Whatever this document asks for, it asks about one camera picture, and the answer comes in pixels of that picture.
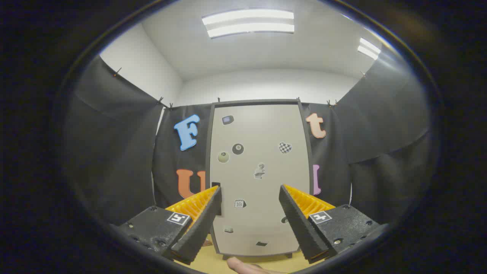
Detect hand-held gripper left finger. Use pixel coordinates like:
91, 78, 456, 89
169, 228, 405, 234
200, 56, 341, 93
110, 185, 222, 266

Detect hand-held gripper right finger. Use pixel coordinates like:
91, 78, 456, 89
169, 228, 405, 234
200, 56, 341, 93
279, 185, 383, 264

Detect grey shoe cabinet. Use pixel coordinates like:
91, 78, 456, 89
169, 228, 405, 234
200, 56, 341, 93
205, 100, 315, 260

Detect grey shoe cabinet door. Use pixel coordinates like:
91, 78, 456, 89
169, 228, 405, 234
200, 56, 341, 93
210, 105, 310, 256

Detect black backdrop cloth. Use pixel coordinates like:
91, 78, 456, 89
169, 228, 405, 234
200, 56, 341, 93
63, 46, 430, 229

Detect small ceiling light panel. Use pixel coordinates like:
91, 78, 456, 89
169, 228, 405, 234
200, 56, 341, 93
357, 37, 382, 61

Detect large ceiling light panel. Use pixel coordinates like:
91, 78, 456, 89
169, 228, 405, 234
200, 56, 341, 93
202, 9, 295, 38

